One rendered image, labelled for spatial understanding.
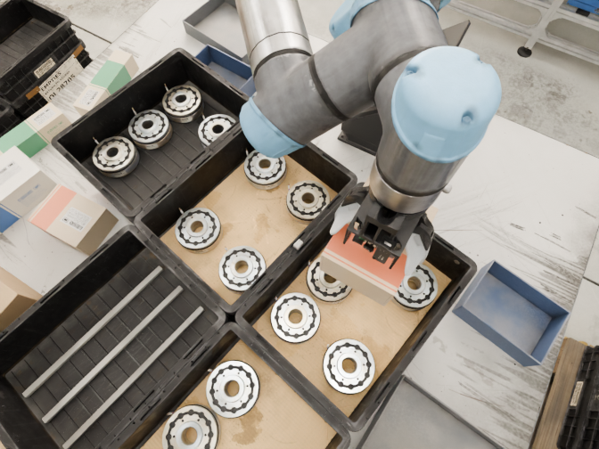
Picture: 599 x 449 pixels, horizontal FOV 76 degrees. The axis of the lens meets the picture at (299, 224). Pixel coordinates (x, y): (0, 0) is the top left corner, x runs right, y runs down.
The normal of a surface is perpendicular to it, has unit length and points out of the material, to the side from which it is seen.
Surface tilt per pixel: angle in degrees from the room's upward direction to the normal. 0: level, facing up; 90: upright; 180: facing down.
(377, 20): 37
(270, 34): 13
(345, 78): 55
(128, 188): 0
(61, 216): 0
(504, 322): 0
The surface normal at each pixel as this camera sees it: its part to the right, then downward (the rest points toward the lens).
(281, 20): 0.16, -0.34
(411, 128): -0.73, 0.61
